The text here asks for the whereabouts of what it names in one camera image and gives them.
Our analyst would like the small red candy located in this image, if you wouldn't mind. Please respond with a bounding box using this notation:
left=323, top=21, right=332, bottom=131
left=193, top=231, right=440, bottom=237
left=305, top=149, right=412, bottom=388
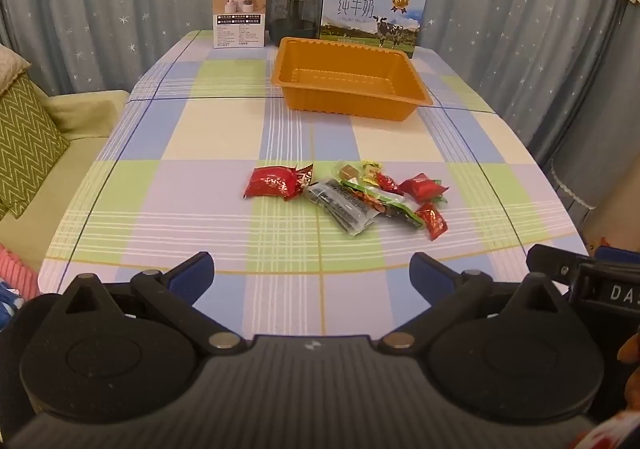
left=376, top=172, right=406, bottom=196

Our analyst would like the person's right hand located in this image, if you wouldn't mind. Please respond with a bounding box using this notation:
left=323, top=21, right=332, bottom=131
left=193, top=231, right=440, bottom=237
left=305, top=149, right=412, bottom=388
left=617, top=331, right=640, bottom=365

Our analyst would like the beige fluffy cushion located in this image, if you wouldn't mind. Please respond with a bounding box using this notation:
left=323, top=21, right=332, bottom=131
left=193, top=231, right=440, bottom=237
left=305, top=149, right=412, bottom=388
left=0, top=44, right=32, bottom=95

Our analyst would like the blue milk carton box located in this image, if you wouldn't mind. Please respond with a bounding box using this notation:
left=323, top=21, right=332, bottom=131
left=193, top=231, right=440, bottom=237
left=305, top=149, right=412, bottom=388
left=318, top=0, right=427, bottom=59

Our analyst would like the red white patterned cloth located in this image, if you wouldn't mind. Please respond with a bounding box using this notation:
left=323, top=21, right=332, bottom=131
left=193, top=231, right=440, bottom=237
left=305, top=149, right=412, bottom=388
left=572, top=406, right=640, bottom=449

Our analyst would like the green-edged silver snack packet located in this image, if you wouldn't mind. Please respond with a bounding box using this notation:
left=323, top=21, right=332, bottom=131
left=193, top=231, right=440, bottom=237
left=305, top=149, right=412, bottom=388
left=340, top=179, right=426, bottom=231

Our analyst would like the blue patterned cloth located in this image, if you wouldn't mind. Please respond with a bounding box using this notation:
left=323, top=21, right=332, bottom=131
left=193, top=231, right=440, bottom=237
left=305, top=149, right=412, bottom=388
left=0, top=281, right=25, bottom=326

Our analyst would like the orange plastic tray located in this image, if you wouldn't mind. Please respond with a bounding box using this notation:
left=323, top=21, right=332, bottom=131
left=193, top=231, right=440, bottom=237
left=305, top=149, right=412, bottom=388
left=271, top=36, right=433, bottom=122

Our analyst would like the small white product box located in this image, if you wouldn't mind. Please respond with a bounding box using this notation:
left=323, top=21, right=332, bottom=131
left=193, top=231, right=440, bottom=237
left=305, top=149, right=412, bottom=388
left=212, top=0, right=269, bottom=49

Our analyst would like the light green sofa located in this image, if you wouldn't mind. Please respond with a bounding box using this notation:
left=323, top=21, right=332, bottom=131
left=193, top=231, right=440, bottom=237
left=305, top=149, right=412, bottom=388
left=0, top=89, right=132, bottom=275

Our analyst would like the pink ribbed cloth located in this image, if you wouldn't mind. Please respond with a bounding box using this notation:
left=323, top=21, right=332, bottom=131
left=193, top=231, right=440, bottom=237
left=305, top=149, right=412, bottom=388
left=0, top=243, right=41, bottom=301

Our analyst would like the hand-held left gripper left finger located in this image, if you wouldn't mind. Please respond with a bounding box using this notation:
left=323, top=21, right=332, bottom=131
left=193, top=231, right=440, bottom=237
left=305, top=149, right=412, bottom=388
left=60, top=251, right=248, bottom=356

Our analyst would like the grey transparent snack packet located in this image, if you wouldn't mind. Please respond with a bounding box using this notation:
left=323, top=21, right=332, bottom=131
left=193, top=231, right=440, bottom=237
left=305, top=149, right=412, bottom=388
left=305, top=178, right=382, bottom=236

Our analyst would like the grey star-print curtain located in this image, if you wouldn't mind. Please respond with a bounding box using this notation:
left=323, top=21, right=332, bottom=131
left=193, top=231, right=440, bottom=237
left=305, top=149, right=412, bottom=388
left=0, top=0, right=640, bottom=210

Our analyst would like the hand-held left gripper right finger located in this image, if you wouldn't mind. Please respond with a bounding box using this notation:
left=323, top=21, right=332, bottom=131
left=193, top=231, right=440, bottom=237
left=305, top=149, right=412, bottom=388
left=377, top=252, right=577, bottom=356

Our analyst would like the yellow candy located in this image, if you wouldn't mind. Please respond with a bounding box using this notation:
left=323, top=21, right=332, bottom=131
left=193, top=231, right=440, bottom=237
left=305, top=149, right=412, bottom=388
left=361, top=160, right=384, bottom=186

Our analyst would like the green zigzag cushion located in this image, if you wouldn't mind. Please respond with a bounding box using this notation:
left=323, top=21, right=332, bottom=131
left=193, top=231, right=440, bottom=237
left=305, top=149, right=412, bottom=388
left=0, top=76, right=71, bottom=220

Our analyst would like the large red snack packet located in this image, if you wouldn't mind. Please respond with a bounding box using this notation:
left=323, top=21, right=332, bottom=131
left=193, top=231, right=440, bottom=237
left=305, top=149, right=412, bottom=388
left=243, top=166, right=297, bottom=201

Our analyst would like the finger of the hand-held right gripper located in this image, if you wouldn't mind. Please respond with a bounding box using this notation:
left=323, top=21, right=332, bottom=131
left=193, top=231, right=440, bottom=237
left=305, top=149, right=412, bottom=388
left=527, top=244, right=593, bottom=286

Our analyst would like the brown candy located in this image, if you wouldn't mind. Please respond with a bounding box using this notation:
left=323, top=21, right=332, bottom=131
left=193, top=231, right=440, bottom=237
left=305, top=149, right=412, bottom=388
left=336, top=160, right=364, bottom=186

